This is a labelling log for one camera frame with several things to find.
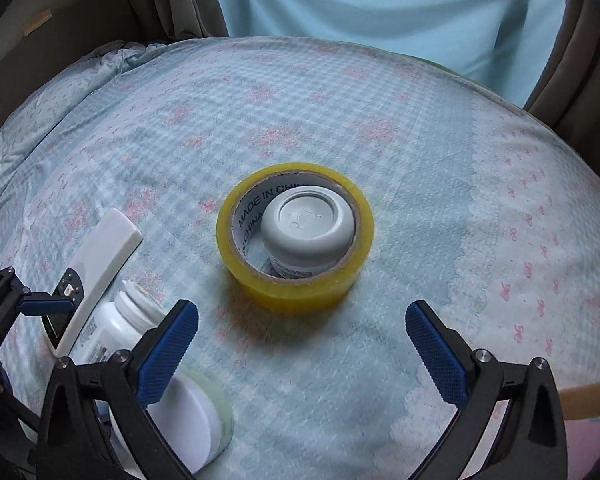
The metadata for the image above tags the pink cloth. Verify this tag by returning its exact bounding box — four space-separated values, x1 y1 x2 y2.
565 412 600 480

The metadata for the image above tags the brown cardboard piece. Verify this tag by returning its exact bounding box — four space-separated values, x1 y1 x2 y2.
560 382 600 421

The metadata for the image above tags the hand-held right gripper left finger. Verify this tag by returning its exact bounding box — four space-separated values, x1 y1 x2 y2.
34 299 200 480

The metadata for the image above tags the white pill bottle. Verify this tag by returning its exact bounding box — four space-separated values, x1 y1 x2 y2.
70 281 236 478

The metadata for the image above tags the light blue curtain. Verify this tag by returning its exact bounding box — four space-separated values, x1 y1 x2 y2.
202 0 568 108

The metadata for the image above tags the blue checkered floral blanket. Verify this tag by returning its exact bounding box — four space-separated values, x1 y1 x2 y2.
0 35 600 480

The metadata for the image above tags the white plastic jar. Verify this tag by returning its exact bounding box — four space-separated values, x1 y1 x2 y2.
260 186 358 279

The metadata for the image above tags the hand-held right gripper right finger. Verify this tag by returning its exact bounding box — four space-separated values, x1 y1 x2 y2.
404 300 570 480

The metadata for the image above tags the white remote control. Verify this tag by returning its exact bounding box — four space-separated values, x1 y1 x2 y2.
44 208 144 359

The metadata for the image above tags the tan tape strip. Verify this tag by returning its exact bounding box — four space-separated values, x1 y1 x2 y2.
22 9 54 36

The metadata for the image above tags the yellow tape roll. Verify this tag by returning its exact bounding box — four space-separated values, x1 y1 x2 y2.
216 162 376 316

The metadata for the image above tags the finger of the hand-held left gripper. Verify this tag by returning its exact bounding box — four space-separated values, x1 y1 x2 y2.
0 360 48 433
0 269 76 356

